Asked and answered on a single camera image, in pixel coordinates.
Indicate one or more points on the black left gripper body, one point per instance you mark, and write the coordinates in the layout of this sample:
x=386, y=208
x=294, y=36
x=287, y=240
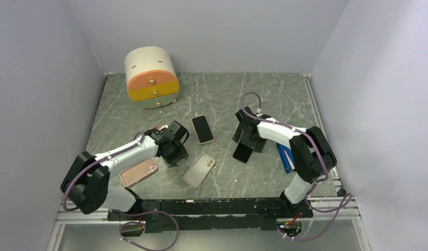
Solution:
x=177, y=152

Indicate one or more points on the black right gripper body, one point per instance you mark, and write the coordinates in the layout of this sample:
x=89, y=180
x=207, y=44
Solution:
x=252, y=141

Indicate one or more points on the black phone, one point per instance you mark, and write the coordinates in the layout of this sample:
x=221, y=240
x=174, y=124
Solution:
x=242, y=153
x=202, y=129

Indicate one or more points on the black phone front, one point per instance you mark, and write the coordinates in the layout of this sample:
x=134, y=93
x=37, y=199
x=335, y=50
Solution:
x=202, y=129

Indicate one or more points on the beige phone case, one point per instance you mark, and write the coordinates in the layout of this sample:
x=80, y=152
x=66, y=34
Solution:
x=199, y=170

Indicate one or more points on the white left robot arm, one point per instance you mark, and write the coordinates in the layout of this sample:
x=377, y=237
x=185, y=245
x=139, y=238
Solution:
x=86, y=185

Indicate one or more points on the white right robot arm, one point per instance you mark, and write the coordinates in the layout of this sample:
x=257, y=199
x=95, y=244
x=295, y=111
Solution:
x=307, y=151

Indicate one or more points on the pink phone case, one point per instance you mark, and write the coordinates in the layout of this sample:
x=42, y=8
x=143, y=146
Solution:
x=138, y=172

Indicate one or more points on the cream round drawer box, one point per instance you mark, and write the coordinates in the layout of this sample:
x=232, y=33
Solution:
x=150, y=77

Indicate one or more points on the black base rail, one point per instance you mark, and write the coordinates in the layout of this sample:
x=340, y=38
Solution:
x=264, y=213

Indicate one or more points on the aluminium frame rail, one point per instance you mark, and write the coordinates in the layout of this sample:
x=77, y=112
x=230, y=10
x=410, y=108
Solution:
x=78, y=218

